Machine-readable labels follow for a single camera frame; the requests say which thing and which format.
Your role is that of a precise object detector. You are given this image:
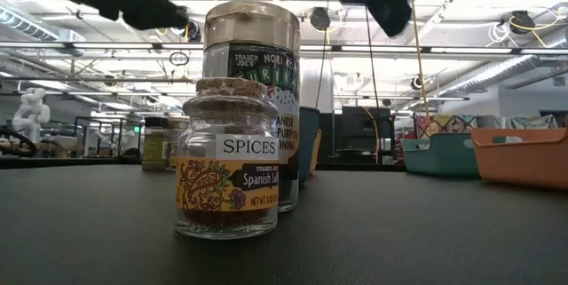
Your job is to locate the furikake jar gold lid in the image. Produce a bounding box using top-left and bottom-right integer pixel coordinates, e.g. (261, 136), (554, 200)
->
(201, 0), (302, 213)
(168, 116), (192, 144)

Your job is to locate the black cabinet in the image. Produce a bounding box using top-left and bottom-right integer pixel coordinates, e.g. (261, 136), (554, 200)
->
(332, 106), (396, 165)

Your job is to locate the green herb jar black lid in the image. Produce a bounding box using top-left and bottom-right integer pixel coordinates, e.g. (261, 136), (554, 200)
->
(141, 115), (170, 171)

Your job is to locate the colourful patchwork quilt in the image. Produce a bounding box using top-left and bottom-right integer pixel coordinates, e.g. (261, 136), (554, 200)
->
(414, 114), (478, 139)

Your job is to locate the blue plastic bin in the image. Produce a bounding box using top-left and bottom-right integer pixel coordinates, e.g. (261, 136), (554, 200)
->
(298, 106), (321, 184)

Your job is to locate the yellow plastic bin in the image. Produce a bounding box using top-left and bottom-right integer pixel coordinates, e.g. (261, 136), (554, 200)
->
(310, 128), (323, 175)

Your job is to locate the teal plastic bin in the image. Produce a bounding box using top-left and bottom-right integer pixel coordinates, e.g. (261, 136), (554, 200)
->
(401, 132), (481, 178)

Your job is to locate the black round hoop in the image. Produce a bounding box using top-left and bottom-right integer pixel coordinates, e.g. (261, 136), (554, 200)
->
(0, 127), (37, 158)

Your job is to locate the leaf print fabric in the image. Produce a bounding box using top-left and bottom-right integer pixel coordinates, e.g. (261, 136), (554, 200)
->
(509, 114), (559, 130)

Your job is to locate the orange plastic bin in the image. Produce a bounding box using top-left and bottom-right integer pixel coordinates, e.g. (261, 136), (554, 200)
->
(469, 125), (568, 191)

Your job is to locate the black ceiling cable reel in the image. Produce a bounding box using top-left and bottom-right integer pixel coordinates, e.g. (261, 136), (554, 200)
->
(179, 18), (202, 43)
(309, 6), (333, 32)
(509, 9), (539, 36)

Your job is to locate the yellow hanging cord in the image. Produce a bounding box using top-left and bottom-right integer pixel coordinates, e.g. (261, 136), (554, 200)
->
(410, 0), (432, 120)

